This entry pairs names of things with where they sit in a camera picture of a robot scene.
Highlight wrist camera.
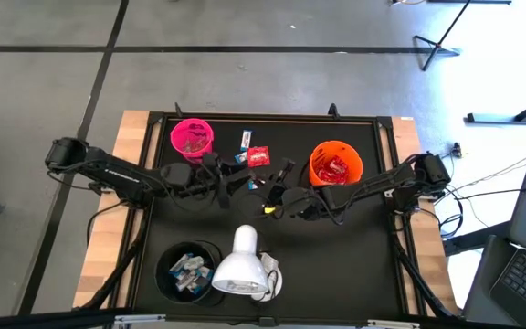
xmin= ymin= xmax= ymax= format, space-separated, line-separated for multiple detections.
xmin=160 ymin=163 xmax=195 ymax=190
xmin=260 ymin=201 xmax=287 ymax=219

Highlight pink plastic bucket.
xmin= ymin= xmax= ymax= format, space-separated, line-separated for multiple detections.
xmin=169 ymin=117 xmax=216 ymax=162

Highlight white cable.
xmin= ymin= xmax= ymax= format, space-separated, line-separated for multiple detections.
xmin=445 ymin=135 xmax=526 ymax=193

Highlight laptop computer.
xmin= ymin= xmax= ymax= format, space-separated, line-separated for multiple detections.
xmin=462 ymin=131 xmax=526 ymax=329

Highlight black lamp cable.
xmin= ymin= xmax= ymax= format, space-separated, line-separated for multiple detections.
xmin=256 ymin=232 xmax=280 ymax=302

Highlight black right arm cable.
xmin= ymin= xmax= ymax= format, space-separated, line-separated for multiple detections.
xmin=324 ymin=154 xmax=424 ymax=226

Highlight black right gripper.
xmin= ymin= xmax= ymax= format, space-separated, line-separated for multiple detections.
xmin=250 ymin=157 xmax=324 ymax=222

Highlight white cable tag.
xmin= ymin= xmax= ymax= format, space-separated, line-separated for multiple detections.
xmin=261 ymin=252 xmax=280 ymax=274

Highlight orange plastic bucket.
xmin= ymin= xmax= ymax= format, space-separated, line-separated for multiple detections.
xmin=308 ymin=139 xmax=364 ymax=188

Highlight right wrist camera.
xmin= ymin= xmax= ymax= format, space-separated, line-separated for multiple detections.
xmin=260 ymin=201 xmax=287 ymax=219

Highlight black table mat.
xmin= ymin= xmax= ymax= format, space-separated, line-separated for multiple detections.
xmin=132 ymin=119 xmax=404 ymax=316

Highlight black tripod stand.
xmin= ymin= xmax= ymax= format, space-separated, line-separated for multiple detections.
xmin=411 ymin=0 xmax=464 ymax=72

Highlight black floor cables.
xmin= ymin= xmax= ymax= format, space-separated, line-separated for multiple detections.
xmin=422 ymin=182 xmax=479 ymax=241

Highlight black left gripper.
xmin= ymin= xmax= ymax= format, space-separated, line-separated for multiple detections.
xmin=189 ymin=153 xmax=258 ymax=210

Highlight black stand foot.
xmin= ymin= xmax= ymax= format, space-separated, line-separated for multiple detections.
xmin=466 ymin=88 xmax=526 ymax=125

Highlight black table frame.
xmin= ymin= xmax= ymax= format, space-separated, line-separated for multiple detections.
xmin=73 ymin=111 xmax=458 ymax=321

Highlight white desk lamp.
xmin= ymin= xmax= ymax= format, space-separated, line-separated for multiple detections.
xmin=210 ymin=224 xmax=284 ymax=303

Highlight black support beam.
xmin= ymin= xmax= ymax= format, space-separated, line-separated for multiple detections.
xmin=442 ymin=220 xmax=513 ymax=257

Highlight black plastic bucket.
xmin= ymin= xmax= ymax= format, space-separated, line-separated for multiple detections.
xmin=153 ymin=239 xmax=225 ymax=306

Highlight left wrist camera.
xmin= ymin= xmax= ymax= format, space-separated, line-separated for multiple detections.
xmin=160 ymin=163 xmax=195 ymax=190

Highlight black laptop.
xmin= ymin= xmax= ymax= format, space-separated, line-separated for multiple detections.
xmin=489 ymin=241 xmax=526 ymax=328

